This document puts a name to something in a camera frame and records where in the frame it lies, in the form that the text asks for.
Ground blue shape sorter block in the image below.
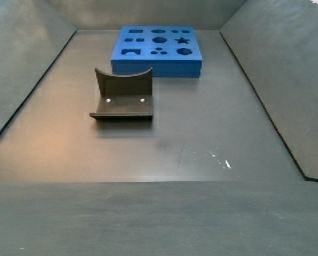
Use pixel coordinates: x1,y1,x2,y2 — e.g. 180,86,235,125
111,26,203,78

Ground black curved holder bracket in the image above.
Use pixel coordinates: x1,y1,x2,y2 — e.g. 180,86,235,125
90,69,154,120

